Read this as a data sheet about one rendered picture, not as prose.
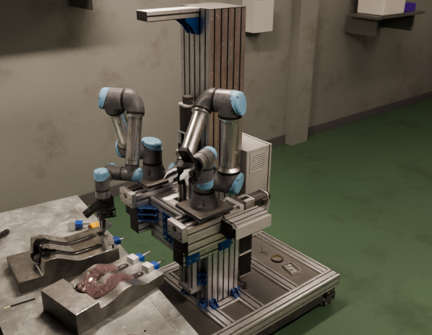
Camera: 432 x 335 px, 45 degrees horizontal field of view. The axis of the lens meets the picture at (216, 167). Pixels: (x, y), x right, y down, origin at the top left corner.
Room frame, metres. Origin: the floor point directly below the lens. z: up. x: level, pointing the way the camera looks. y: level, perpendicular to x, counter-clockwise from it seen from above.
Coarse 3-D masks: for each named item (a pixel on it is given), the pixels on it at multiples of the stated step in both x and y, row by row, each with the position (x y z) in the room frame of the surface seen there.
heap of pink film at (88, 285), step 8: (104, 264) 2.11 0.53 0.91; (88, 272) 2.03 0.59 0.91; (96, 272) 2.03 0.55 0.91; (104, 272) 2.04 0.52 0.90; (88, 280) 1.99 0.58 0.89; (104, 280) 1.97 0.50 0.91; (112, 280) 1.96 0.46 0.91; (120, 280) 1.97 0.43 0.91; (80, 288) 1.93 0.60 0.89; (88, 288) 1.93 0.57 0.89; (96, 288) 1.92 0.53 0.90; (104, 288) 1.93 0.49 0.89; (96, 296) 1.89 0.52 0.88
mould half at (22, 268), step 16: (32, 240) 2.27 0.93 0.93; (64, 240) 2.35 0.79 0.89; (96, 240) 2.35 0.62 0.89; (16, 256) 2.24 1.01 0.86; (48, 256) 2.13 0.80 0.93; (64, 256) 2.16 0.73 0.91; (80, 256) 2.21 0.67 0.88; (96, 256) 2.22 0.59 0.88; (112, 256) 2.26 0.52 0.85; (16, 272) 2.10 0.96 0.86; (32, 272) 2.10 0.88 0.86; (48, 272) 2.09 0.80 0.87; (64, 272) 2.13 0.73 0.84; (80, 272) 2.17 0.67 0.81; (32, 288) 2.04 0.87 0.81
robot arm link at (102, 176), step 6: (102, 168) 2.45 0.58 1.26; (96, 174) 2.40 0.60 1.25; (102, 174) 2.40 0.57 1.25; (108, 174) 2.43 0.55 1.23; (96, 180) 2.40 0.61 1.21; (102, 180) 2.39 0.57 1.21; (108, 180) 2.43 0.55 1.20; (96, 186) 2.40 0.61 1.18; (102, 186) 2.40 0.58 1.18; (108, 186) 2.42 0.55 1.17; (102, 192) 2.39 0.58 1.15
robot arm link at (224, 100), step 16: (224, 96) 2.38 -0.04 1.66; (240, 96) 2.38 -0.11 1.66; (224, 112) 2.37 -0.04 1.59; (240, 112) 2.36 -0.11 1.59; (224, 128) 2.39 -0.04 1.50; (224, 144) 2.39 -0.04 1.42; (224, 160) 2.39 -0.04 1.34; (224, 176) 2.37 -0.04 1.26; (240, 176) 2.38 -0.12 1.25; (224, 192) 2.39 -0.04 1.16
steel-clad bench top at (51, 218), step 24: (0, 216) 2.76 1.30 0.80; (24, 216) 2.77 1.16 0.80; (48, 216) 2.77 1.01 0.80; (72, 216) 2.77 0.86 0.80; (0, 240) 2.49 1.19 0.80; (24, 240) 2.49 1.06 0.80; (0, 264) 2.25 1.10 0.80; (0, 288) 2.05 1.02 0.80; (0, 312) 1.87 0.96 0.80; (24, 312) 1.87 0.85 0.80; (120, 312) 1.88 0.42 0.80; (144, 312) 1.88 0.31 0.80; (168, 312) 1.89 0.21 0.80
